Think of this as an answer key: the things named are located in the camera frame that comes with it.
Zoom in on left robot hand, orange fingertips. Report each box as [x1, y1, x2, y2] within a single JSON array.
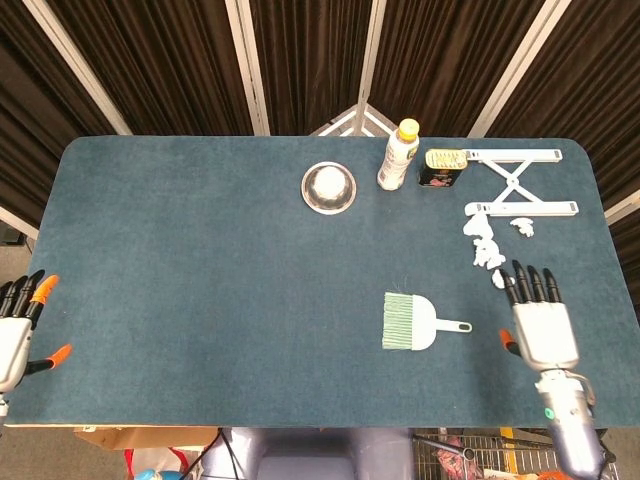
[[0, 269, 74, 394]]

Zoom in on right robot hand, orange thumb tip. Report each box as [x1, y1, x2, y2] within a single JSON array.
[[498, 259, 582, 372]]

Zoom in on white brush with green bristles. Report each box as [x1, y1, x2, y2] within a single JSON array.
[[380, 292, 473, 352]]

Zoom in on small silver metal bowl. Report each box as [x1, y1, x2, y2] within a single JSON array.
[[300, 160, 359, 216]]

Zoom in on white folding laptop stand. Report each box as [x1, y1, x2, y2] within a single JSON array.
[[462, 148, 580, 219]]

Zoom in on brown cardboard box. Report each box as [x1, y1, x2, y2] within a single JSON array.
[[74, 425, 220, 451]]

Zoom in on red and white bag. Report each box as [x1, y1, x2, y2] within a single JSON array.
[[123, 447, 204, 480]]

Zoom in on black and gold tin can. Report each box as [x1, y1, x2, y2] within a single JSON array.
[[416, 148, 469, 191]]

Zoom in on blue felt table mat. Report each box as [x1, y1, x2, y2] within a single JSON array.
[[9, 135, 632, 430]]

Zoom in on white bottle with yellow cap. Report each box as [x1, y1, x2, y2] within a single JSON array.
[[376, 118, 421, 192]]

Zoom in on purple robot torso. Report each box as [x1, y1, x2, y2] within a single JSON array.
[[202, 427, 416, 480]]

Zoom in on dark brown curtain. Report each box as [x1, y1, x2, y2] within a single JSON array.
[[0, 0, 640, 241]]

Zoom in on wire mesh basket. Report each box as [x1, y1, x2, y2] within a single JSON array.
[[412, 427, 621, 480]]

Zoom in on black floor cable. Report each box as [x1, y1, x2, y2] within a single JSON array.
[[187, 428, 251, 480]]

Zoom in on white screen frame pole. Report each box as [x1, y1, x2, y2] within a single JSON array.
[[468, 0, 571, 138], [22, 0, 132, 136], [224, 0, 271, 136], [355, 0, 388, 109]]

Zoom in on white screen base frame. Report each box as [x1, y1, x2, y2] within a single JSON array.
[[309, 103, 396, 138]]

